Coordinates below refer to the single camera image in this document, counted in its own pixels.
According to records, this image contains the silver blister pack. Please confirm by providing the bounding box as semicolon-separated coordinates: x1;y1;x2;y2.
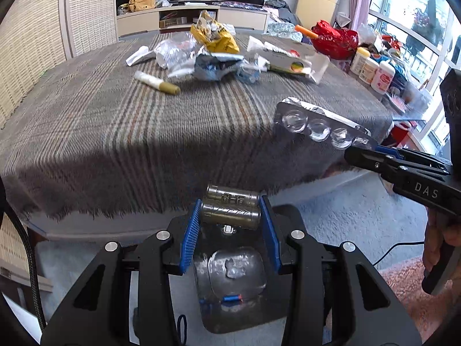
274;98;379;151

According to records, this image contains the white paper medicine box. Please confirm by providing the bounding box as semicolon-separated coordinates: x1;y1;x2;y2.
247;36;330;84

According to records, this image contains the white and gold tube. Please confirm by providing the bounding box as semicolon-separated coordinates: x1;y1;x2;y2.
134;70;180;95

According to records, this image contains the white green snack wrapper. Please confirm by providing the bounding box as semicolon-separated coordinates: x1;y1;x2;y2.
167;51;246;81

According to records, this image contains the white paper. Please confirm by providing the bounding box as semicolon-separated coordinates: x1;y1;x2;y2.
125;45;156;66

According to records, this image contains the yellow snack bag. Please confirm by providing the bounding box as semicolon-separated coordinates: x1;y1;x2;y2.
190;10;240;54

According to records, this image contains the clear plastic bag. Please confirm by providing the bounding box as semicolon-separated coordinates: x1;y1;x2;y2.
208;247;267;300

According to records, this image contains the blue marker cap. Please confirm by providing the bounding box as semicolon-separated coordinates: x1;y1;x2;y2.
221;294;242;304

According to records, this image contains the clear plastic wrapper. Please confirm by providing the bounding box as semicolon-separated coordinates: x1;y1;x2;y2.
153;32;200;69

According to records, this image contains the black trash bin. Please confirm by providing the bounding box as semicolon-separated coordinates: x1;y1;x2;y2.
169;204;332;334

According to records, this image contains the person's right hand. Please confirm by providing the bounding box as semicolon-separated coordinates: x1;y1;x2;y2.
422;208;460;272

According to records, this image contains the white bottle pink label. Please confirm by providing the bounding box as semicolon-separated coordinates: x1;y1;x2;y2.
371;61;395;95

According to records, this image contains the yellow cap white bottle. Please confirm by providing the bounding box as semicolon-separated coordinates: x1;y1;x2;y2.
350;47;370;76

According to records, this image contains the red basket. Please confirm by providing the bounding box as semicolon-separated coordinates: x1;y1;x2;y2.
312;20;359;60

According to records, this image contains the pink fluffy rug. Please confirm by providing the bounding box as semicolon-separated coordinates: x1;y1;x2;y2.
380;258;460;341

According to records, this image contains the grey plaid tablecloth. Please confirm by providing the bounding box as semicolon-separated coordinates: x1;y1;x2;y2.
1;36;392;219

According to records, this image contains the orange stick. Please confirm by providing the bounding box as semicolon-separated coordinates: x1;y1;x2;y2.
294;25;319;39

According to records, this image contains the floral cloth bundle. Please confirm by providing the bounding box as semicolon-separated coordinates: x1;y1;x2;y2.
266;22;303;42

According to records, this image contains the beige TV cabinet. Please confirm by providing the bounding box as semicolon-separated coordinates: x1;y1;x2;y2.
116;4;269;37

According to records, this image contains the woven bamboo screen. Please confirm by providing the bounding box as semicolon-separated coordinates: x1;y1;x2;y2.
1;0;118;124

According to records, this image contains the black cable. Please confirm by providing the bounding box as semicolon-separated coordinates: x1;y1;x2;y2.
0;176;48;332

